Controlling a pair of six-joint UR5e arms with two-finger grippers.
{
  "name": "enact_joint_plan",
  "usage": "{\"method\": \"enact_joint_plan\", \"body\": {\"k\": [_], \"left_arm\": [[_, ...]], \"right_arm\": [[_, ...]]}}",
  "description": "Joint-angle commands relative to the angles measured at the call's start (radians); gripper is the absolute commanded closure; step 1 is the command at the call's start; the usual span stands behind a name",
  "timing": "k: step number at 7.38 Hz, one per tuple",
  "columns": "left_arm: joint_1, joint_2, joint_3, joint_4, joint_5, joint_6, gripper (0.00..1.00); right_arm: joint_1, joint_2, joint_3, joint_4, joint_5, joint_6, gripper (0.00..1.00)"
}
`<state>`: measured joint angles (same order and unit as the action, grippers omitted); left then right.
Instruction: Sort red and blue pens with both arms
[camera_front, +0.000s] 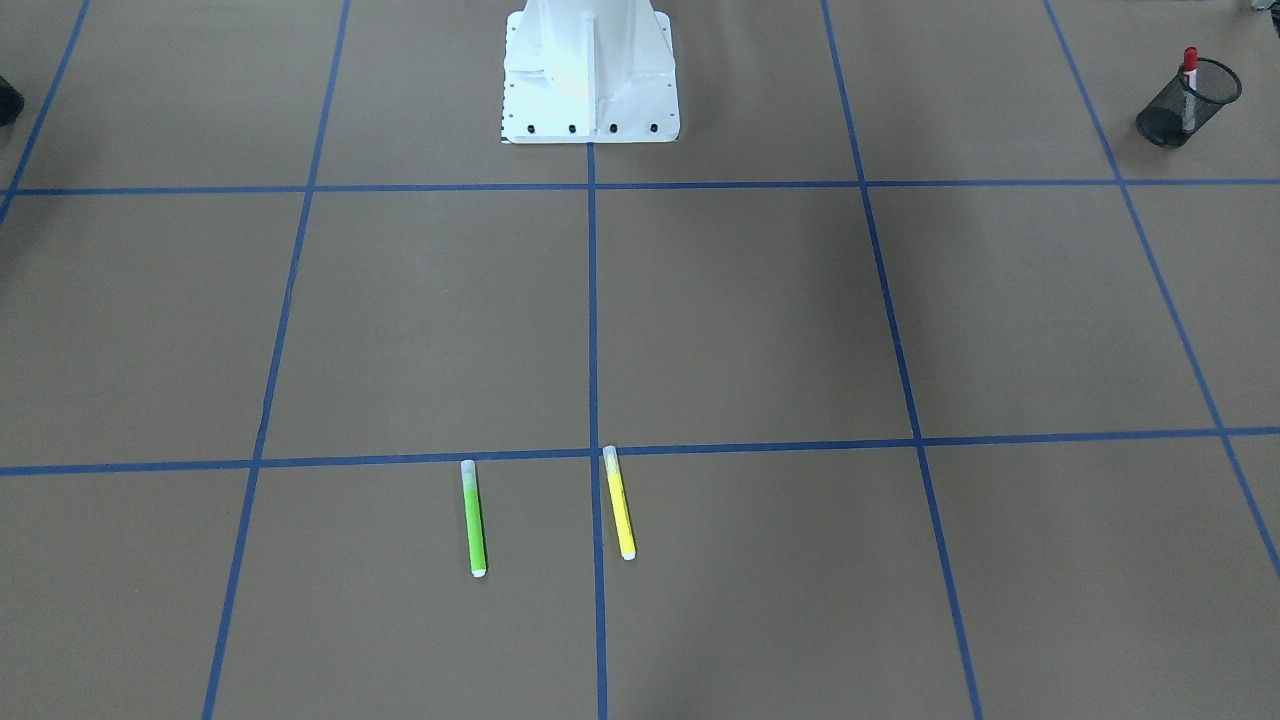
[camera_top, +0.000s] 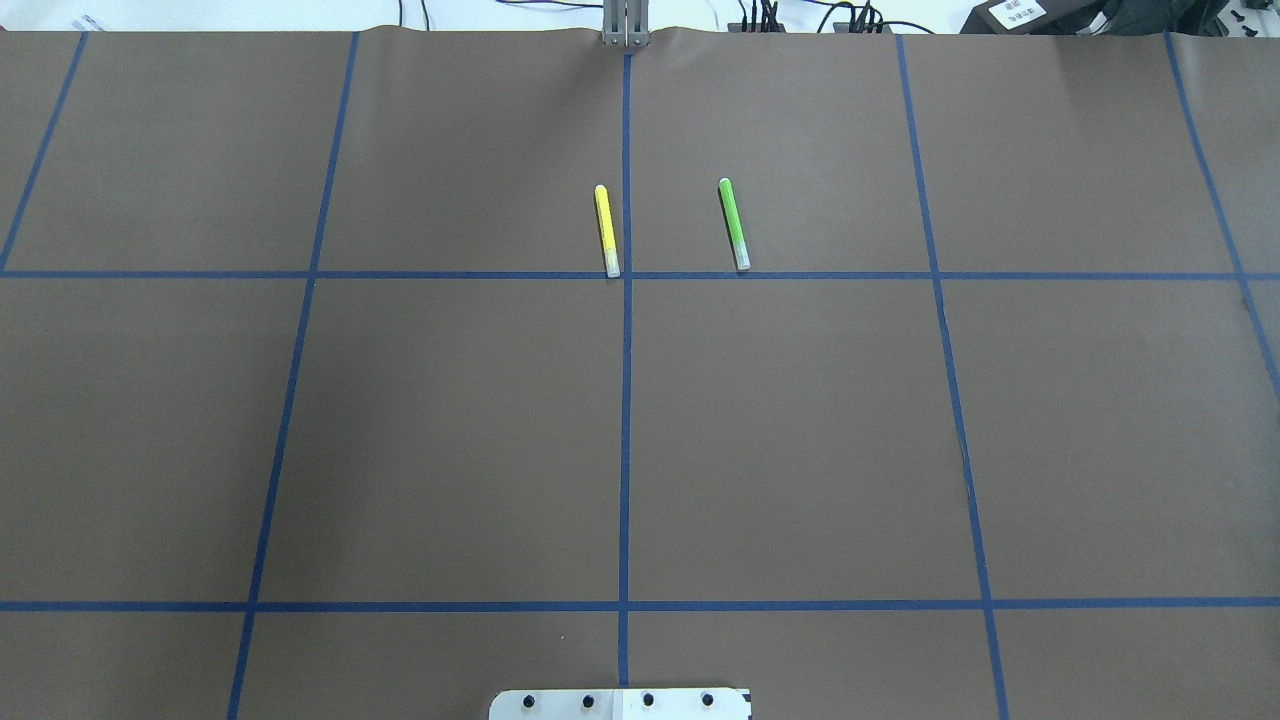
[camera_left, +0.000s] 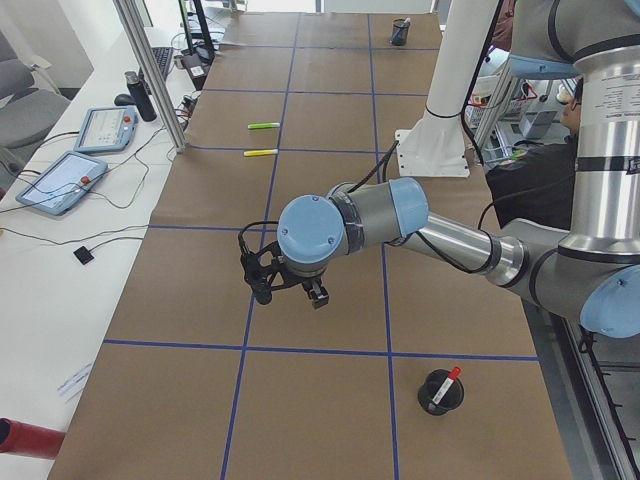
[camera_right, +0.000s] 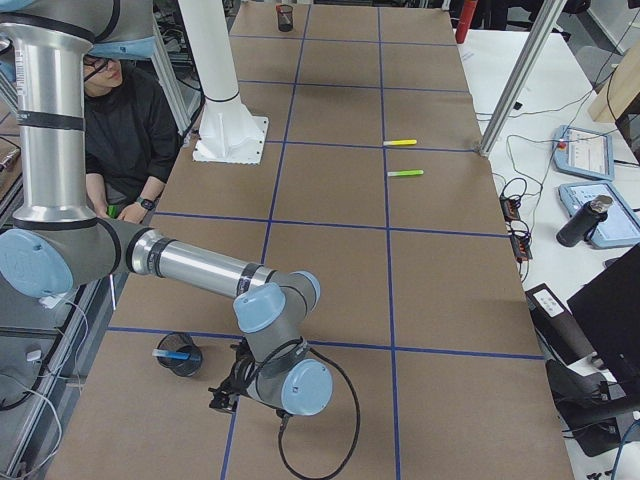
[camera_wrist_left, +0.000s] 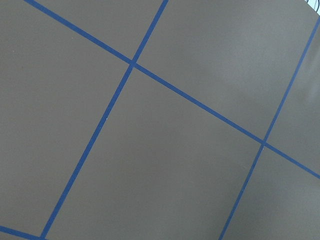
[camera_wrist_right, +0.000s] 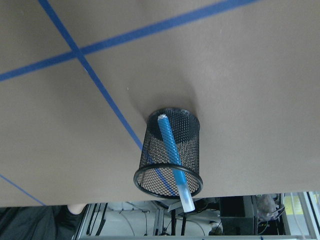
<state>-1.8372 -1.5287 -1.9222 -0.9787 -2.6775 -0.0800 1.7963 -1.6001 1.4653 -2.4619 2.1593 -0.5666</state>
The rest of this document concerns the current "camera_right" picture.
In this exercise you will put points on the teach pendant tablet near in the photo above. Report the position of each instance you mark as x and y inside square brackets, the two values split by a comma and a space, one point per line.
[620, 229]

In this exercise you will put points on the black mesh pen cup right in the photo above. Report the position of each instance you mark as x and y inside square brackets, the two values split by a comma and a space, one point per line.
[183, 342]

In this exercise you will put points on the green highlighter pen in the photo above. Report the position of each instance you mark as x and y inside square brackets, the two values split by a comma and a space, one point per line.
[405, 173]

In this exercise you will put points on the aluminium frame post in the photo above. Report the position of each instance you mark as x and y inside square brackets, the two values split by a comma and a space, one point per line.
[533, 46]

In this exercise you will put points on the seated person in black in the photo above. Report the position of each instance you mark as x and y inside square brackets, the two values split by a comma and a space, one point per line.
[131, 139]

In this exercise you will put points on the black water bottle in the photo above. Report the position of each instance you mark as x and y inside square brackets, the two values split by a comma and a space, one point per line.
[582, 225]

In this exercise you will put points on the black mesh pen cup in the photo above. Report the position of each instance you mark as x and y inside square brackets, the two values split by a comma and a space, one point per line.
[183, 342]
[288, 10]

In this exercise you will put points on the brown paper table mat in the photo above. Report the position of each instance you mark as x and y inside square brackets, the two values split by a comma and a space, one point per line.
[436, 365]

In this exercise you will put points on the black monitor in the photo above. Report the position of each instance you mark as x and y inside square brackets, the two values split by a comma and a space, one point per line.
[607, 311]

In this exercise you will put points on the red and white marker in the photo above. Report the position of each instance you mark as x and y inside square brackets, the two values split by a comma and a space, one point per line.
[284, 19]

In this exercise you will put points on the yellow highlighter pen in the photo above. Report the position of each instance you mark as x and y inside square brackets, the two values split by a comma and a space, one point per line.
[402, 142]

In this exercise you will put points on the blue highlighter pen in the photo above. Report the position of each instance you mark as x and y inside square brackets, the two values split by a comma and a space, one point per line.
[173, 355]

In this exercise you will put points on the teach pendant tablet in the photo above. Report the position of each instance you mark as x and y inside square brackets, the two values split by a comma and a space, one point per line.
[620, 229]
[584, 153]

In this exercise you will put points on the red cylinder object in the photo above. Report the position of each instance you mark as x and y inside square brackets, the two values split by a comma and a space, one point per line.
[465, 20]

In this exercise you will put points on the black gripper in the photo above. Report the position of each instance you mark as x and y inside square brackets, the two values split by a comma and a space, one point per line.
[223, 395]

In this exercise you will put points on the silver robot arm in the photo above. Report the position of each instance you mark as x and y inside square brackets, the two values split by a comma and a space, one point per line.
[58, 242]

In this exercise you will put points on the black mesh pen cup left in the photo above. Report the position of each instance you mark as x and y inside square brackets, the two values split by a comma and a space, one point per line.
[288, 10]

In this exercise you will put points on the teach pendant tablet far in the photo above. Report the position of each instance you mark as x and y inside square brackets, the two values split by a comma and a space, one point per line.
[584, 153]

